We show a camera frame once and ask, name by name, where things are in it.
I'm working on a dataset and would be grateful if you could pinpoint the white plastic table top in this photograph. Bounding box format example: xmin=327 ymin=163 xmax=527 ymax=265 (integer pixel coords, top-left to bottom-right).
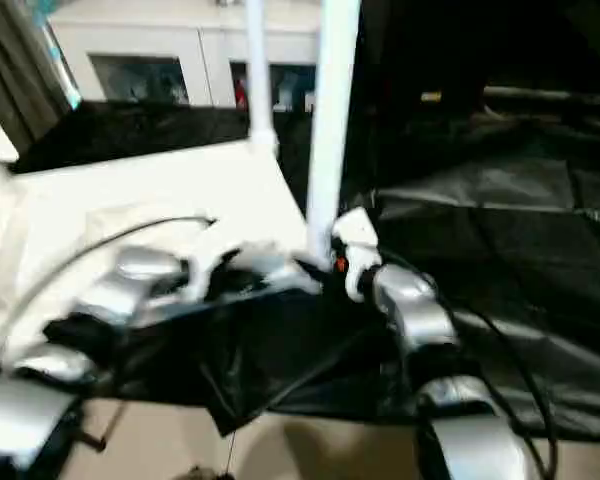
xmin=0 ymin=137 xmax=326 ymax=381

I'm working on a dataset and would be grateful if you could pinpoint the black table mat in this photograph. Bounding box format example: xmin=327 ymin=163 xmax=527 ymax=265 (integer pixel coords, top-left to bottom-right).
xmin=9 ymin=97 xmax=600 ymax=441

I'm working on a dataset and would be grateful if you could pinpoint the dark brown round object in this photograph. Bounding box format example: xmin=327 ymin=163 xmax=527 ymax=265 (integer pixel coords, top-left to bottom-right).
xmin=184 ymin=464 xmax=236 ymax=480

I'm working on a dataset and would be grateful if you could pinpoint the white glass-door cabinet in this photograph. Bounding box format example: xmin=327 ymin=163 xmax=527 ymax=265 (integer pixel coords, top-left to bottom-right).
xmin=47 ymin=0 xmax=326 ymax=112

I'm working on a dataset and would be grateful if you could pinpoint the teal white plastic package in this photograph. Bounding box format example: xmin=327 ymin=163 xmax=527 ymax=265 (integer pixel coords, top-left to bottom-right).
xmin=37 ymin=9 xmax=84 ymax=109

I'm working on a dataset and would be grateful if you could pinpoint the black low side table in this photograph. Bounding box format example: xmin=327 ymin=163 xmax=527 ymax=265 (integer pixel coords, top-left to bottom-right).
xmin=482 ymin=84 xmax=600 ymax=117

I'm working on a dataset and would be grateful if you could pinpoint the grey curtain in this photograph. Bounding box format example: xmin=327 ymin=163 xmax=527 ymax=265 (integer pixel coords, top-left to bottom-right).
xmin=0 ymin=0 xmax=76 ymax=156

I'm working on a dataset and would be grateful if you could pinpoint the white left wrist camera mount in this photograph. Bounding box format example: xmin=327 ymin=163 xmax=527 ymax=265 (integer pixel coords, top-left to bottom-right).
xmin=187 ymin=239 xmax=246 ymax=301

